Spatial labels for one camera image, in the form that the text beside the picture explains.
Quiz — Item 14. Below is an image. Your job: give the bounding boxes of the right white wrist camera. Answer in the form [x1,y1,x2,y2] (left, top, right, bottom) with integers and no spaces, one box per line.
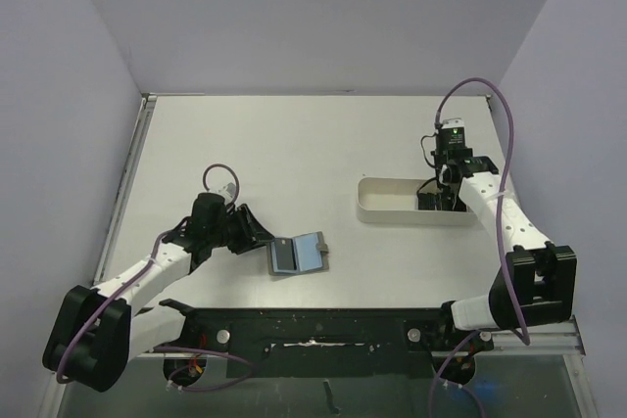
[441,117,464,129]

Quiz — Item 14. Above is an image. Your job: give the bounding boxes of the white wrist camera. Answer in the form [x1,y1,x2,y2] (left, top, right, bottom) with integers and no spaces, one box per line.
[441,117,464,129]
[215,182,238,201]

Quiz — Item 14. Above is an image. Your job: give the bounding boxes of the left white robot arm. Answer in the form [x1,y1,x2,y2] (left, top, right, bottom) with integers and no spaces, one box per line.
[42,192,274,392]

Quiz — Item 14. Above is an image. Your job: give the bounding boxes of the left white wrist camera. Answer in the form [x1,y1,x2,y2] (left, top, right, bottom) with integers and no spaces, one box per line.
[215,182,238,201]

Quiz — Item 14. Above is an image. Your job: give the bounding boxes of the right aluminium rail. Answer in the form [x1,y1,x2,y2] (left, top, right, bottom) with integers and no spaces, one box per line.
[491,316,586,355]

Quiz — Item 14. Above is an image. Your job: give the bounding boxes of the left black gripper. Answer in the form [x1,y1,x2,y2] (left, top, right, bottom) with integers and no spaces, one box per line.
[209,205,273,255]

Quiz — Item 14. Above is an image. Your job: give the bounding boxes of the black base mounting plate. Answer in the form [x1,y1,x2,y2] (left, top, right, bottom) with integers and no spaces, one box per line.
[173,308,494,379]

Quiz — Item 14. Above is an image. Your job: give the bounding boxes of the stack of dark cards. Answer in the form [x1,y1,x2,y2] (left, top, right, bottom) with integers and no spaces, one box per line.
[416,191,466,212]

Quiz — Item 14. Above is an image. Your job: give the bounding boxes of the dark credit card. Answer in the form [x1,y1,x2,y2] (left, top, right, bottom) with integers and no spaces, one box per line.
[272,238,297,272]

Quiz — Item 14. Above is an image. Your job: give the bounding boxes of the white plastic tray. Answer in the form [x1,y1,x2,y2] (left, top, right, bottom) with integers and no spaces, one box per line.
[356,177,477,226]

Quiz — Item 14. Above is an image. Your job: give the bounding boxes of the aluminium rail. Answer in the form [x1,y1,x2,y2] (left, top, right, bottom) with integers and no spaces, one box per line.
[92,94,158,285]
[491,316,586,355]

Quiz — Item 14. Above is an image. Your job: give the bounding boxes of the left aluminium rail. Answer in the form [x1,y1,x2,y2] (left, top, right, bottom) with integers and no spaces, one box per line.
[92,94,158,285]

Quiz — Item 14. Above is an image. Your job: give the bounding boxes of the grey blue card holder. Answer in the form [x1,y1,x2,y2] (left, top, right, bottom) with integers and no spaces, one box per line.
[266,232,329,276]

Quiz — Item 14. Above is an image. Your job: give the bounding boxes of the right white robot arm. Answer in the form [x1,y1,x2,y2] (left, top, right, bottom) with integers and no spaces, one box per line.
[416,118,577,348]

